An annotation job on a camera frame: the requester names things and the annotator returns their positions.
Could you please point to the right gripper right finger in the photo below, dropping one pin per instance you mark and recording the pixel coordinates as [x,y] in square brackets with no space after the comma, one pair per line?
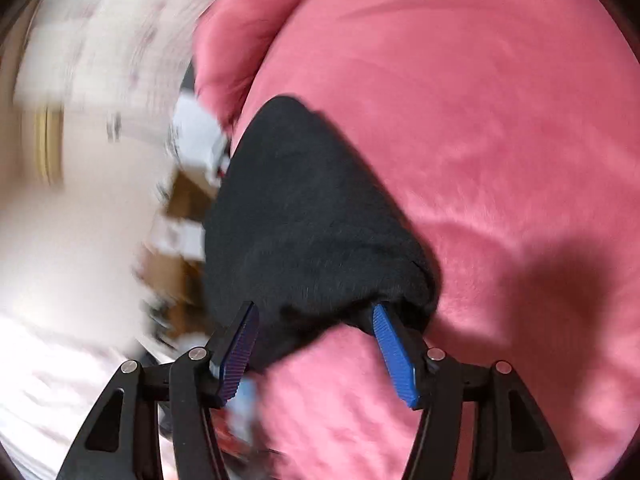
[486,411]

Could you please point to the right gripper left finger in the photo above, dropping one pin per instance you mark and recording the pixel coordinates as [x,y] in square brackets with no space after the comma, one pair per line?
[120,438]

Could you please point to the pink bed blanket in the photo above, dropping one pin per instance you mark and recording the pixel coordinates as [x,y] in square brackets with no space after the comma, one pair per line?
[507,131]

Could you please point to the wooden white desk cabinet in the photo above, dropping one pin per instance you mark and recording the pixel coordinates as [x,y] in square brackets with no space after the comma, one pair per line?
[171,260]

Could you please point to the white bedside table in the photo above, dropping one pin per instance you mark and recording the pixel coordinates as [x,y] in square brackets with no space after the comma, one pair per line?
[196,140]

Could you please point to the black knit garment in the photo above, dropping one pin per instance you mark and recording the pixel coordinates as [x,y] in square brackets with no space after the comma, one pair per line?
[303,229]

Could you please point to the wall air conditioner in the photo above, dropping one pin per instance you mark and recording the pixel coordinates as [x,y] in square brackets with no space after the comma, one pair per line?
[49,134]

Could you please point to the patterned curtain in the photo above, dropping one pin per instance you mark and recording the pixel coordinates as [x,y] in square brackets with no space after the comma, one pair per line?
[124,58]

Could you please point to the large pink pillow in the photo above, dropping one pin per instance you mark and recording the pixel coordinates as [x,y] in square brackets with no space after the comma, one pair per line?
[230,42]

